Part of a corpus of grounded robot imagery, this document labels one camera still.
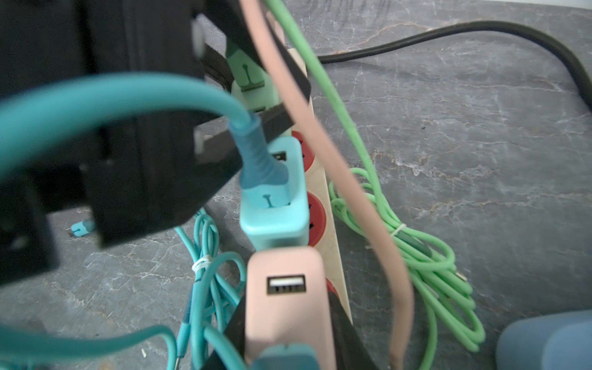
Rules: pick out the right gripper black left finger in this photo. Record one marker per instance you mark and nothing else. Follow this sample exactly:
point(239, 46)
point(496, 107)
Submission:
point(228, 346)

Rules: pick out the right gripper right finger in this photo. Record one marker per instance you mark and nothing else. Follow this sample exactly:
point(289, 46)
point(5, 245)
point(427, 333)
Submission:
point(350, 352)

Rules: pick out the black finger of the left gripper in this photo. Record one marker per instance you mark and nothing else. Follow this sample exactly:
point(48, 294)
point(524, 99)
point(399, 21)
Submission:
point(245, 24)
point(227, 146)

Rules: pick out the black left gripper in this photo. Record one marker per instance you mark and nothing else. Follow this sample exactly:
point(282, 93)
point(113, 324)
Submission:
point(98, 108)

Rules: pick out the pink USB charger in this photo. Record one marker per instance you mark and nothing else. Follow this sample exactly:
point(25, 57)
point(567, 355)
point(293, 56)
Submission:
point(287, 304)

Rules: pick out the green USB charger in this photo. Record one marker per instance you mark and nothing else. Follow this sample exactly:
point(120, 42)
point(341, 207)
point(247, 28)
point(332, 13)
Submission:
point(252, 85)

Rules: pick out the teal USB charger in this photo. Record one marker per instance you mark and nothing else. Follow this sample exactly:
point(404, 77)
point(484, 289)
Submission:
point(279, 216)

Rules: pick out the beige power strip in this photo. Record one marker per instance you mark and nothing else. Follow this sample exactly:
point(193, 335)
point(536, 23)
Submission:
point(322, 233)

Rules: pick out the blue power strip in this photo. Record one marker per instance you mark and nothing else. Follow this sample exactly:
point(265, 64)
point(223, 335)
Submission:
point(554, 341)

